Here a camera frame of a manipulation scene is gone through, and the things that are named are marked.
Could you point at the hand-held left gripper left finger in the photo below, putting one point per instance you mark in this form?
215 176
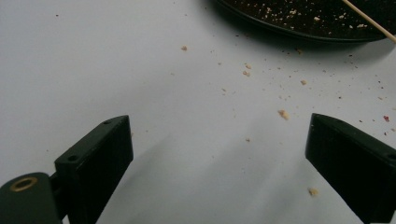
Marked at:
93 161

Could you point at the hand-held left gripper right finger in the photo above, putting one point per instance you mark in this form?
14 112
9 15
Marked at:
351 165

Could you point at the thin wooden skewer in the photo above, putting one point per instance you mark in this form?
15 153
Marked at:
370 21

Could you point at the black round plate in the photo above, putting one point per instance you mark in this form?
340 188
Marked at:
311 15

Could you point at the scattered crumbs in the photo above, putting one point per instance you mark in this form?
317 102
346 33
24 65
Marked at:
283 114

